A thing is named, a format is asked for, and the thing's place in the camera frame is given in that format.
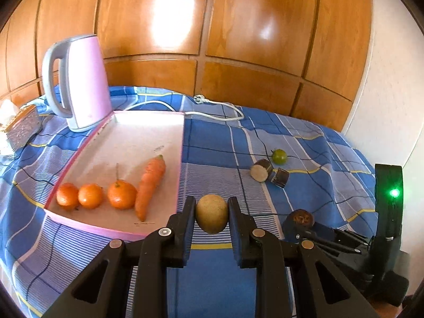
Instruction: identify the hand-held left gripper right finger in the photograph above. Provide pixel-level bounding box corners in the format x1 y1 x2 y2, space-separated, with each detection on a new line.
227 196 380 318

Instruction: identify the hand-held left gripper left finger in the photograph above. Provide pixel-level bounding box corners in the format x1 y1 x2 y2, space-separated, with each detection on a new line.
41 195 197 318

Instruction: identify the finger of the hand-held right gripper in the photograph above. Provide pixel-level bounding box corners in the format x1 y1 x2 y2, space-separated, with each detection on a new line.
282 220 345 255
311 222 370 247

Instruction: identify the dark passion fruit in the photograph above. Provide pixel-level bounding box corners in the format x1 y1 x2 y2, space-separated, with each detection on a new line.
286 209 315 229

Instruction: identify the round tan fruit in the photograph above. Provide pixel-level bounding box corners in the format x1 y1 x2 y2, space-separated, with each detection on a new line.
195 194 230 235

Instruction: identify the orange carrot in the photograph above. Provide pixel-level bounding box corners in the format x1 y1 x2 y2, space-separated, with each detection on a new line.
134 154 166 222

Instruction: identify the dark cut cylinder piece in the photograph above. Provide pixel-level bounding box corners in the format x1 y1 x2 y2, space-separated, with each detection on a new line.
272 167 290 188
250 159 274 183

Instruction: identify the orange mandarin with stem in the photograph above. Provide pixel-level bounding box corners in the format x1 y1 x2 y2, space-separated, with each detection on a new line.
107 163 138 210

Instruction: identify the small green fruit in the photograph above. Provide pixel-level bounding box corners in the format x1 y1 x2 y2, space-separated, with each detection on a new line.
271 149 288 165

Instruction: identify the pink shallow box tray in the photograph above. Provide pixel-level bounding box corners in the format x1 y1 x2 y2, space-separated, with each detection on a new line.
44 110 185 242

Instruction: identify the blue plaid tablecloth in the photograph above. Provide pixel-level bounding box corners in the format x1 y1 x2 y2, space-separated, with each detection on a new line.
0 86 381 318

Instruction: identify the pink electric kettle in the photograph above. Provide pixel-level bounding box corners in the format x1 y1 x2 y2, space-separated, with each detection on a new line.
41 34 113 133

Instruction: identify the silver embossed tissue box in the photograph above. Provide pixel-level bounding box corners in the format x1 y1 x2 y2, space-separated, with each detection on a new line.
5 104 42 149

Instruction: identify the wooden wardrobe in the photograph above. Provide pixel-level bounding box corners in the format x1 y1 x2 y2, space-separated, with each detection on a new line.
0 0 373 131

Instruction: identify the white tissue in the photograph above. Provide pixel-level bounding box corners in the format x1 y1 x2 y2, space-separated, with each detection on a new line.
0 99 20 130

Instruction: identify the white power cable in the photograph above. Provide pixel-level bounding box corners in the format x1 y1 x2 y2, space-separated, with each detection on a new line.
124 94 245 123

